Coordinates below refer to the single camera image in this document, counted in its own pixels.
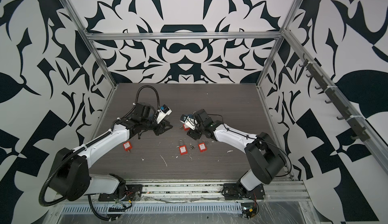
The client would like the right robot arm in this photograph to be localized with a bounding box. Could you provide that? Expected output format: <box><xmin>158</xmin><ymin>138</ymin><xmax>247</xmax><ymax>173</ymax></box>
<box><xmin>180</xmin><ymin>109</ymin><xmax>289</xmax><ymax>193</ymax></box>

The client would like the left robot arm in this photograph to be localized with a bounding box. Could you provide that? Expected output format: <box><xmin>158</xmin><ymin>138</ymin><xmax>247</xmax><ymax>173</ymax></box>
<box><xmin>38</xmin><ymin>103</ymin><xmax>172</xmax><ymax>207</ymax></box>

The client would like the small electronics board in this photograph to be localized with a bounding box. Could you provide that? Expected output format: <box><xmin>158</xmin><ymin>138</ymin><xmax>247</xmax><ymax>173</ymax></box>
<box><xmin>241</xmin><ymin>202</ymin><xmax>260</xmax><ymax>219</ymax></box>

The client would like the black corrugated cable hose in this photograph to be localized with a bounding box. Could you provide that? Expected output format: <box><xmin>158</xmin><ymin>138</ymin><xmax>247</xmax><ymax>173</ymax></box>
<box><xmin>134</xmin><ymin>85</ymin><xmax>161</xmax><ymax>112</ymax></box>

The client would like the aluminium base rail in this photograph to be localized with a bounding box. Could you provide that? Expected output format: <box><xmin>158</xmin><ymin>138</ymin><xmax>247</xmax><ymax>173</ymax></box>
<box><xmin>51</xmin><ymin>180</ymin><xmax>313</xmax><ymax>205</ymax></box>

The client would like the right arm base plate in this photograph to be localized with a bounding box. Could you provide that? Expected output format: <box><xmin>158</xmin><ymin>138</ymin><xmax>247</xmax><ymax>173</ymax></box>
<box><xmin>221</xmin><ymin>183</ymin><xmax>266</xmax><ymax>200</ymax></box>

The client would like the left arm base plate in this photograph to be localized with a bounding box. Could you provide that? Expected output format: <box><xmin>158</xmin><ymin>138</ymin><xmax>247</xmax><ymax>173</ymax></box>
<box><xmin>98</xmin><ymin>184</ymin><xmax>143</xmax><ymax>202</ymax></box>

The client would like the white slotted cable duct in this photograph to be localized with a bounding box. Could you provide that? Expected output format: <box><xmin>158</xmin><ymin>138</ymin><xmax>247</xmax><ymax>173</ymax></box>
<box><xmin>60</xmin><ymin>202</ymin><xmax>243</xmax><ymax>215</ymax></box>

